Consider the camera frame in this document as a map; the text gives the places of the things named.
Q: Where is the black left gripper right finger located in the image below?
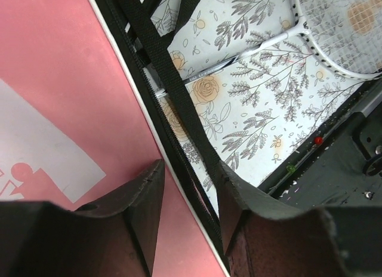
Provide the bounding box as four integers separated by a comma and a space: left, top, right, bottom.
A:
216, 162, 381, 276

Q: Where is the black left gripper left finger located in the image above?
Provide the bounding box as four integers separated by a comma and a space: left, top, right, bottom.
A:
1, 159, 165, 276

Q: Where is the pink racket cover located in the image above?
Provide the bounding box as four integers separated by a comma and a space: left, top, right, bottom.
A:
1, 0, 228, 276

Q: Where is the floral patterned table mat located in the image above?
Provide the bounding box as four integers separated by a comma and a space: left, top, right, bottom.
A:
149, 0, 382, 200

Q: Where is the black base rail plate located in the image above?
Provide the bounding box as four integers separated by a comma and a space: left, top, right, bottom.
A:
259, 79, 381, 210

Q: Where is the white frame racket black handle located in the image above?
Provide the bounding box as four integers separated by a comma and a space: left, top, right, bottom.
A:
155, 0, 382, 97

